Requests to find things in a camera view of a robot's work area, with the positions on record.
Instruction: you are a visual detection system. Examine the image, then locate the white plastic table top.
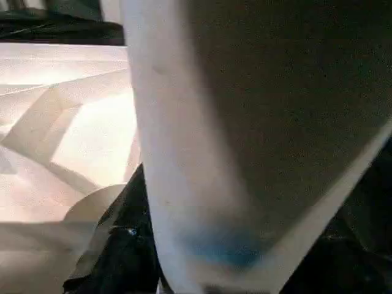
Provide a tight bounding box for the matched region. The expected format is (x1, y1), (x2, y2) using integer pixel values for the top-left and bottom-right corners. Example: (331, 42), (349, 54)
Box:
(0, 42), (145, 294)

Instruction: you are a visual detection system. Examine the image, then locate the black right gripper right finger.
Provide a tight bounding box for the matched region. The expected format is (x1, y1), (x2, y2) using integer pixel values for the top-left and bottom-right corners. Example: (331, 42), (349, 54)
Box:
(283, 217), (392, 294)

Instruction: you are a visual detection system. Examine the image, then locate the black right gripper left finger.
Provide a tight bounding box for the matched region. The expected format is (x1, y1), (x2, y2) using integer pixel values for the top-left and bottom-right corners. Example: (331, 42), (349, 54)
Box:
(62, 164), (163, 294)

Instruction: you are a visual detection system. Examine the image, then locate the black glossy mat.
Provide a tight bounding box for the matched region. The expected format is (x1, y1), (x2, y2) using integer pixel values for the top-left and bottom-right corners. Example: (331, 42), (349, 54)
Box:
(0, 7), (392, 294)

